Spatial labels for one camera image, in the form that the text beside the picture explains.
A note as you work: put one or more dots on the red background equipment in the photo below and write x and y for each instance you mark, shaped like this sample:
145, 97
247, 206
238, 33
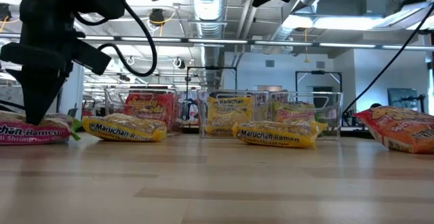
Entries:
89, 107

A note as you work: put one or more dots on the dark wall monitor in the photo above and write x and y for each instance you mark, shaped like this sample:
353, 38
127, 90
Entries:
395, 98

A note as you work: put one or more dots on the black ceiling sensor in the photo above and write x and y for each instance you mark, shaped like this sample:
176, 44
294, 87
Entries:
156, 17
5, 13

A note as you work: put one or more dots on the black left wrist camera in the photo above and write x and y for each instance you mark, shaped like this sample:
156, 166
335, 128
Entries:
91, 57

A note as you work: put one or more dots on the long linear ceiling light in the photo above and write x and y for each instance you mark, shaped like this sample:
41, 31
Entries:
217, 41

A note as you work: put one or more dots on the gray wall vent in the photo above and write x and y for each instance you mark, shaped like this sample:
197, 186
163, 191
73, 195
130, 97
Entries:
320, 64
270, 63

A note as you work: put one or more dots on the white building column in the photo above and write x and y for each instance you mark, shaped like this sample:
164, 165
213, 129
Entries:
76, 95

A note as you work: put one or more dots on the rectangular ceiling light panel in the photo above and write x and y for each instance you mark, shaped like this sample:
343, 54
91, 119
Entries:
339, 23

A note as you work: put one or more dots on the gray fabric partition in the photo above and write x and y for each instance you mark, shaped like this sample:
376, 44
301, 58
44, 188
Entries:
8, 91

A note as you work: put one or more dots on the black metal frame stand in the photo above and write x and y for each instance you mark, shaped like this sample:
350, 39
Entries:
318, 72

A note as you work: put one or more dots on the red Savory Noodles pack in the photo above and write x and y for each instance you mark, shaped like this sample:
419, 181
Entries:
400, 129
149, 105

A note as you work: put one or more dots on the black aluminium frame rail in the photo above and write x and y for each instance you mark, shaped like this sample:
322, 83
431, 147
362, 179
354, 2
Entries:
356, 133

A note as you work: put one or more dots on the gray ceiling HVAC unit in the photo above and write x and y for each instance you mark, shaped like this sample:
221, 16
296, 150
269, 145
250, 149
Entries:
349, 5

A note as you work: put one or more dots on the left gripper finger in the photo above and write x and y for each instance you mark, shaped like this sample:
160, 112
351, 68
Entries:
30, 91
45, 88

